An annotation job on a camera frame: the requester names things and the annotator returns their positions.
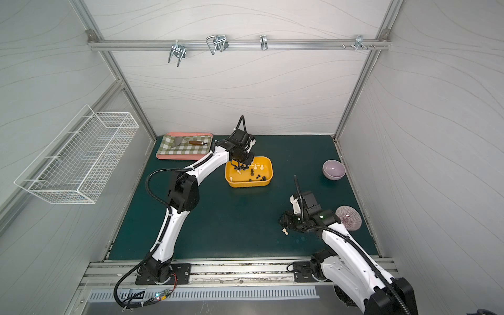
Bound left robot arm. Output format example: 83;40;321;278
142;128;256;281

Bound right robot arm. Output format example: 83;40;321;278
279;192;418;314

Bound yellow plastic storage box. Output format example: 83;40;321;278
225;156;273;188

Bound pink striped plate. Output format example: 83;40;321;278
335;206;362;232

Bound purple bowl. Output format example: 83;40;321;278
322;160;346;181

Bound pink tray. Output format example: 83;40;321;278
156;132;213;161

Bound green checkered cloth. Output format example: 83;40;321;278
157;135;213;156

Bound metal hook clamp middle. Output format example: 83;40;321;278
206;34;229;55

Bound metal hook clamp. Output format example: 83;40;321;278
168;42;186;67
206;34;229;55
341;35;375;51

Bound metal hook small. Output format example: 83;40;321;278
260;35;268;51

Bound metal hook clamp left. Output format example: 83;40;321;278
168;42;186;67

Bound metal hook clamp right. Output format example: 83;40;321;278
341;35;375;51

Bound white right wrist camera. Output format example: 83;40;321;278
290;196;301;216

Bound right black cable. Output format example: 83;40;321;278
293;175;412;315

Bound black cable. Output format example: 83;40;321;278
293;175;412;315
113;115;249;310

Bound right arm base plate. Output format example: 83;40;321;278
286;261;328;283

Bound wooden handled spatula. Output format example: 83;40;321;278
173;137;207;148

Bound left black cable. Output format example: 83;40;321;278
113;115;249;310

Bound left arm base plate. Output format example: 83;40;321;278
135;263;192;286

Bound white wire basket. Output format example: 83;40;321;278
14;105;139;205

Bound aluminium crossbar rail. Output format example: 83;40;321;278
88;38;392;51

